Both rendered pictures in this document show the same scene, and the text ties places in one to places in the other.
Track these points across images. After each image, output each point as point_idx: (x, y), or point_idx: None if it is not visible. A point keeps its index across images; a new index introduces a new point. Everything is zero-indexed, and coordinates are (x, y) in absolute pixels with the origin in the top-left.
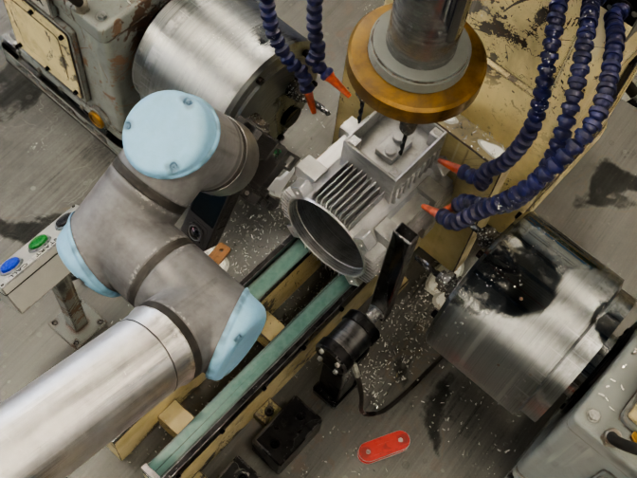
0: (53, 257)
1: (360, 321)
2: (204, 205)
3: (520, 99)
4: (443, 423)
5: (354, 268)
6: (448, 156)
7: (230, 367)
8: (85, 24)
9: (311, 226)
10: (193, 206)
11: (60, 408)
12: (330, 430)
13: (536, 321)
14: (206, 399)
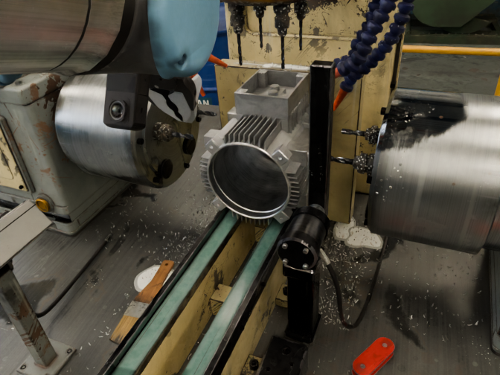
0: None
1: (308, 211)
2: (118, 74)
3: (347, 50)
4: (409, 322)
5: (280, 207)
6: None
7: (189, 42)
8: (7, 94)
9: (231, 196)
10: (109, 83)
11: None
12: (317, 364)
13: (466, 126)
14: None
